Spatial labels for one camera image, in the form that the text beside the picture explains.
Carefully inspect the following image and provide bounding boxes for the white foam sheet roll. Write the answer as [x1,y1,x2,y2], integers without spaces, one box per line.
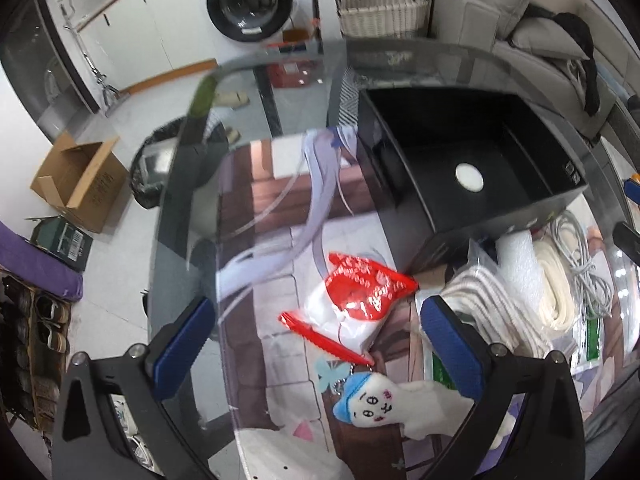
[496,230,548,313]

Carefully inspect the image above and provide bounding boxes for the black garment on sofa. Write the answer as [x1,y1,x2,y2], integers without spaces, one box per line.
[524,3,601,116]

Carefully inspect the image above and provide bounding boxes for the purple rolled mat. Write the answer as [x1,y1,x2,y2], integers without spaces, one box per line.
[0,223,84,301]

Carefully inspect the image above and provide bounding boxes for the black cardboard box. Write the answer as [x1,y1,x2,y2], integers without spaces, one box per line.
[357,87,587,274]

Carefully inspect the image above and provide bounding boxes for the grey sofa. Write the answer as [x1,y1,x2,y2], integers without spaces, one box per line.
[431,0,639,138]

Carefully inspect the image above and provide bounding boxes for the brown cardboard box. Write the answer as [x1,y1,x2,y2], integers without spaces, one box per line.
[30,131,128,233]

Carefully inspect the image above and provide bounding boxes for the grey cable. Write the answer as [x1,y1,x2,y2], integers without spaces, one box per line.
[546,209,614,321]

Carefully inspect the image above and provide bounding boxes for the anime print table mat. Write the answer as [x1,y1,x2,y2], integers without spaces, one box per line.
[211,127,622,480]

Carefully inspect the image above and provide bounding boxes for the dark green box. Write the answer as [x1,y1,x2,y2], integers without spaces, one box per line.
[30,216,93,273]

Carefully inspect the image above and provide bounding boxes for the wooden shoe rack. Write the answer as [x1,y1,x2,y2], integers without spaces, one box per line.
[1,271,70,439]

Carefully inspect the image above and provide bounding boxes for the white washing machine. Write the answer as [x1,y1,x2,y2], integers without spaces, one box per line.
[198,0,317,64]

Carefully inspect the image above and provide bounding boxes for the green medicine packet large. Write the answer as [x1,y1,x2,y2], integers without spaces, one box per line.
[570,318,604,375]

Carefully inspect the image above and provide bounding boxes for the beige slipper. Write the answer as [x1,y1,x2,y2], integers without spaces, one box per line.
[213,91,250,110]

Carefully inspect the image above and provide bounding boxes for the striped socks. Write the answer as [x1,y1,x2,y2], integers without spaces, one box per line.
[414,240,552,359]

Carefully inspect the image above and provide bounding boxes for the white plush toy blue hat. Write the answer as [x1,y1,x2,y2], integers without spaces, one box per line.
[333,372,474,441]

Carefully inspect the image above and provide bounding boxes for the white wicker basket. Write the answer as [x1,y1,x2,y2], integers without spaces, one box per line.
[334,0,431,38]

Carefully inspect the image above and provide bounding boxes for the black trash bin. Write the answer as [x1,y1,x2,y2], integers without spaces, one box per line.
[129,115,232,210]

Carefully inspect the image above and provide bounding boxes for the grey sofa cushion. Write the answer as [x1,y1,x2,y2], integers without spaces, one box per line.
[510,18,587,61]

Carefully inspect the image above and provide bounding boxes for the white cabinet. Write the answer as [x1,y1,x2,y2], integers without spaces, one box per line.
[46,0,215,96]

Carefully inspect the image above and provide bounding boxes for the red white balloon packet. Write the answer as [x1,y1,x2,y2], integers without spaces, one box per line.
[303,252,418,354]

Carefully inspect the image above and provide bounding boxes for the cream rope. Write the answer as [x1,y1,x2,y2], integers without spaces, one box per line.
[531,238,582,332]

